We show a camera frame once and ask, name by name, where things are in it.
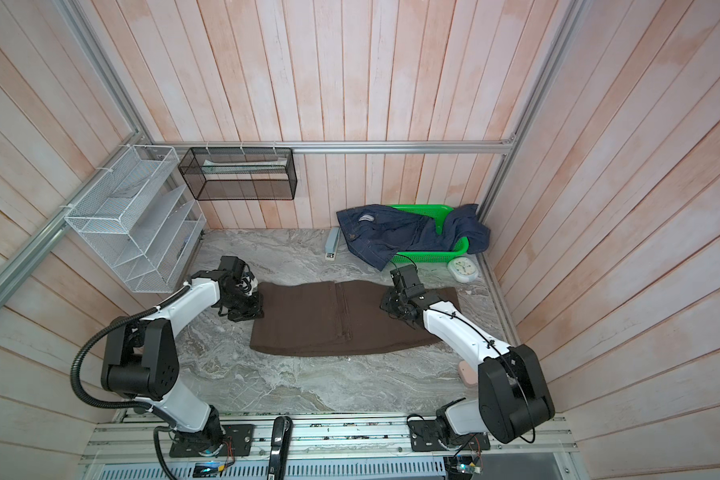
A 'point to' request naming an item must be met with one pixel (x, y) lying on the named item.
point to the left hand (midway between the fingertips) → (262, 318)
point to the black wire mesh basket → (240, 173)
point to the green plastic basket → (437, 212)
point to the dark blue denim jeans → (375, 233)
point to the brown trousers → (306, 317)
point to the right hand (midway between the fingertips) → (386, 299)
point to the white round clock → (463, 269)
